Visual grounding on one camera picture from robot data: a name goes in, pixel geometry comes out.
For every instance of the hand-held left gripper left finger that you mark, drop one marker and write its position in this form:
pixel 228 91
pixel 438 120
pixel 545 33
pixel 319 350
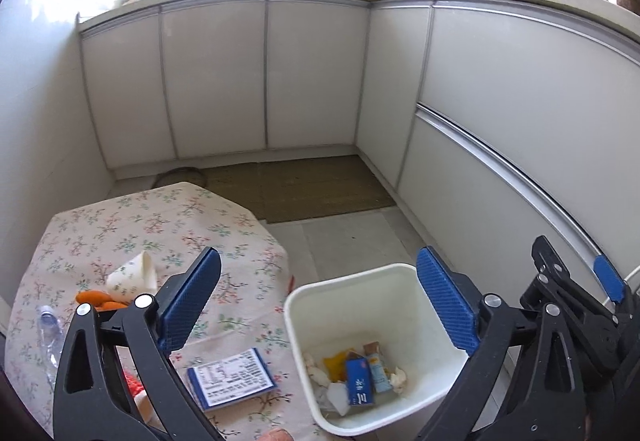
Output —
pixel 187 301

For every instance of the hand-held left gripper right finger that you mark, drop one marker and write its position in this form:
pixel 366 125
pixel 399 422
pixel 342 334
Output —
pixel 450 306

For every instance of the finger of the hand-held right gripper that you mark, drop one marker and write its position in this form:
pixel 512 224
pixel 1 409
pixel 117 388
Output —
pixel 609 278
pixel 560 281

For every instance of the white paper cup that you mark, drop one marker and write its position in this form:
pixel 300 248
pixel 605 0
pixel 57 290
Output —
pixel 131 277

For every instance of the small blue and white box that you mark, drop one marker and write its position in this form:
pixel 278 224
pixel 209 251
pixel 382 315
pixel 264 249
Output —
pixel 232 376

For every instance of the white tissue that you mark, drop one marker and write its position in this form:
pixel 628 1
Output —
pixel 399 378
pixel 315 370

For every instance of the orange peel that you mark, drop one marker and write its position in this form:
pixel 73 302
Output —
pixel 97 297

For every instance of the brown and white milk carton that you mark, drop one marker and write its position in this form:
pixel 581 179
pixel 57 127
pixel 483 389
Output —
pixel 377 368

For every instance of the white plastic bin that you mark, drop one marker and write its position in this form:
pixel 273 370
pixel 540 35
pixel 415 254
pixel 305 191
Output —
pixel 350 301

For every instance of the tall blue box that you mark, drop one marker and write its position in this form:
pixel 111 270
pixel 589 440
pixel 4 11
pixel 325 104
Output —
pixel 360 381

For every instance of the yellow snack packet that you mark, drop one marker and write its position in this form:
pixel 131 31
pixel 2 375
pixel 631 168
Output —
pixel 336 363

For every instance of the crushed clear plastic bottle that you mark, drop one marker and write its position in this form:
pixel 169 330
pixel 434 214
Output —
pixel 49 336

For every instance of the person's left hand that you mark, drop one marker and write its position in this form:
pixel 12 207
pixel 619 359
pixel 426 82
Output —
pixel 276 435

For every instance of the floral tablecloth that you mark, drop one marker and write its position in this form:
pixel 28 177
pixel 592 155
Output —
pixel 165 226

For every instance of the dark round object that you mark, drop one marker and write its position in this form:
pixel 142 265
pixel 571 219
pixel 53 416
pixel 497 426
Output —
pixel 180 176

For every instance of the brown floor mat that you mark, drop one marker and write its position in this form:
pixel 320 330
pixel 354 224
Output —
pixel 310 186

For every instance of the white kitchen cabinets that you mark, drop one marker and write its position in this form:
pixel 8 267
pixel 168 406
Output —
pixel 310 71

